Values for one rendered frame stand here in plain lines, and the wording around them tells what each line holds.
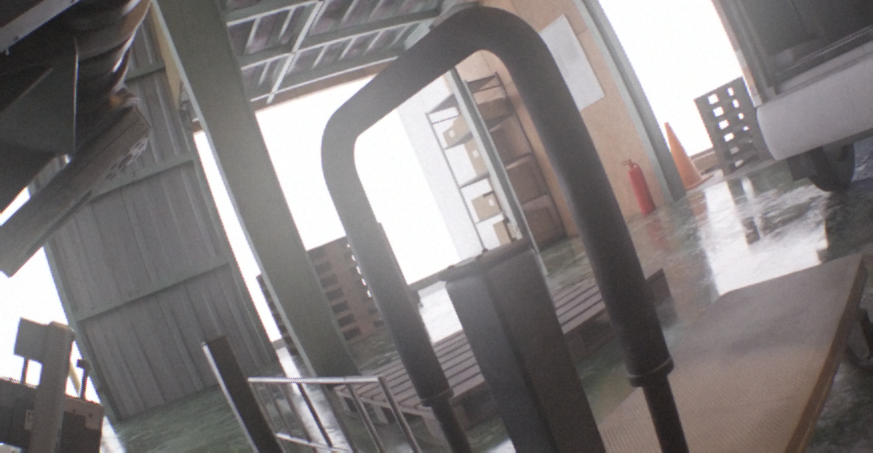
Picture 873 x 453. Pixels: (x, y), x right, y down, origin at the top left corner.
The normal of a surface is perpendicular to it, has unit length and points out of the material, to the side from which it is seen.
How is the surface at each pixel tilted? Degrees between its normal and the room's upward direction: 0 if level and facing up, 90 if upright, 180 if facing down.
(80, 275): 90
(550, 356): 90
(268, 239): 90
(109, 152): 91
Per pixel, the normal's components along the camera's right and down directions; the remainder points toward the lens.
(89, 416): 0.61, -0.21
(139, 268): 0.39, -0.22
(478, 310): -0.76, 0.29
